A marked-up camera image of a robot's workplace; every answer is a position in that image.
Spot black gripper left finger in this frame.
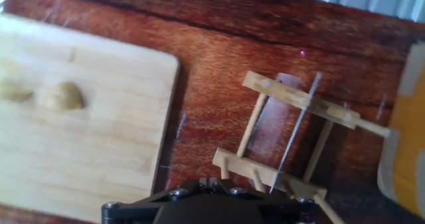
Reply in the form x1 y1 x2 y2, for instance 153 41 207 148
149 176 210 202

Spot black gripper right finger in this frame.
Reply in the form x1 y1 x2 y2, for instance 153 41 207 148
209 176 266 199

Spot steel kitchen cleaver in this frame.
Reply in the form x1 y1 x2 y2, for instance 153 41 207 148
247 70 323 195

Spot wooden cutting board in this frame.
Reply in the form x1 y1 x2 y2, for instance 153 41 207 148
0 13 181 224

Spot wooden peg knife rack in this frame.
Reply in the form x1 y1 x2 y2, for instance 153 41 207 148
212 70 392 224

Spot thick peeled potato chunk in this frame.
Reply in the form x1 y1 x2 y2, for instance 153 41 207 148
44 81 86 112

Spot cardboard box with yellow tape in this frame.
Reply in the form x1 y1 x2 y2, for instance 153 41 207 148
377 41 425 220

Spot thin peeled potato slice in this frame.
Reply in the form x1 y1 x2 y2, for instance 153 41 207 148
0 80 34 103

